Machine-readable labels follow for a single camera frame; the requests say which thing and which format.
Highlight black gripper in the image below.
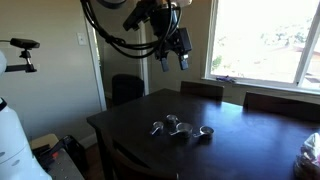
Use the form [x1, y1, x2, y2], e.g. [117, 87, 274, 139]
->
[123, 0, 193, 72]

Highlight small silver measuring cup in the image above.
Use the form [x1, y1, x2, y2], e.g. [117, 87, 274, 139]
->
[150, 121, 164, 135]

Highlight large silver measuring cup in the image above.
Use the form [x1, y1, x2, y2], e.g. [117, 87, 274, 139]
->
[170, 122, 193, 138]

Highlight medium silver measuring cup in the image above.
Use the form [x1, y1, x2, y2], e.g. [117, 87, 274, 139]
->
[194, 126, 214, 139]

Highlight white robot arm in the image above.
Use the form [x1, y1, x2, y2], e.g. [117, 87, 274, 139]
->
[0, 0, 193, 180]

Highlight dark wooden chair left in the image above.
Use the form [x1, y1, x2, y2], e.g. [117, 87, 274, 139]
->
[180, 81, 224, 101]

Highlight dark wooden chair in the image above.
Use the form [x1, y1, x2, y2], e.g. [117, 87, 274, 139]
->
[243, 92, 320, 122]
[180, 81, 224, 101]

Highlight blue object on windowsill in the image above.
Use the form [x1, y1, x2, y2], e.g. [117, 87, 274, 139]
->
[216, 76, 236, 83]

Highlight black bin in doorway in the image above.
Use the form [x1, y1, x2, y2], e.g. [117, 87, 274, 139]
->
[112, 74, 144, 106]

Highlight dark wooden dining table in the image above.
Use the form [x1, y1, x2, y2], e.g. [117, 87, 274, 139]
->
[87, 89, 319, 180]

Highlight dark wooden chair right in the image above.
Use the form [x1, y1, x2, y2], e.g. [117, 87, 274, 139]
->
[243, 92, 320, 122]

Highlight near curved wooden chair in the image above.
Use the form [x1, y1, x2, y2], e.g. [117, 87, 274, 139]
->
[101, 131, 179, 180]

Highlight black toolbox on floor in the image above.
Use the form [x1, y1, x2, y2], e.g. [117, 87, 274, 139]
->
[31, 134, 88, 180]

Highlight plastic bag on table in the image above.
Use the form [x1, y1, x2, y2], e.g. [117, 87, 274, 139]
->
[294, 133, 320, 180]

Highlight white light switch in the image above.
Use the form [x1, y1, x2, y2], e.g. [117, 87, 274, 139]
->
[77, 33, 87, 46]

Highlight white window frame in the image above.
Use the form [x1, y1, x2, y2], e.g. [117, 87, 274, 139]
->
[205, 0, 319, 93]

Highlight black camera on stand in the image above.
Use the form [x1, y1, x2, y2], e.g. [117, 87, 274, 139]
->
[6, 38, 40, 73]

